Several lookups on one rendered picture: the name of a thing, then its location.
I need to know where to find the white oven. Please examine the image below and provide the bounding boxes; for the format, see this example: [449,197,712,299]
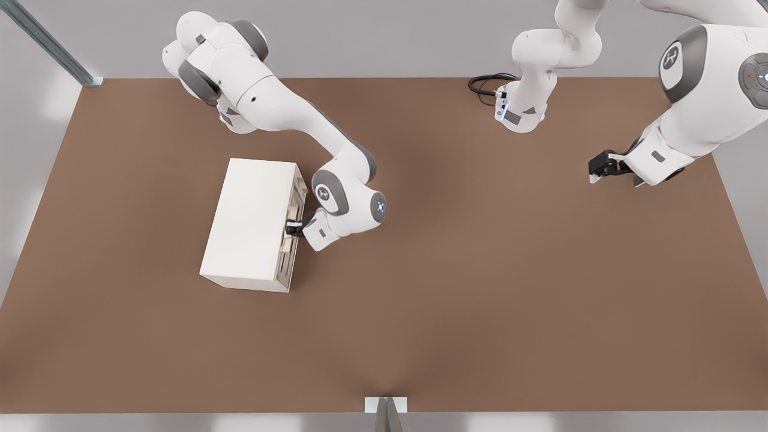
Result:
[199,158,308,293]

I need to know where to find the silver frame post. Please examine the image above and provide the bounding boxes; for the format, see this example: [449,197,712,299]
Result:
[365,397,408,432]
[0,0,104,87]

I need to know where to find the black cable loop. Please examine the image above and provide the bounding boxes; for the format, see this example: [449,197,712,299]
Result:
[467,73,520,107]

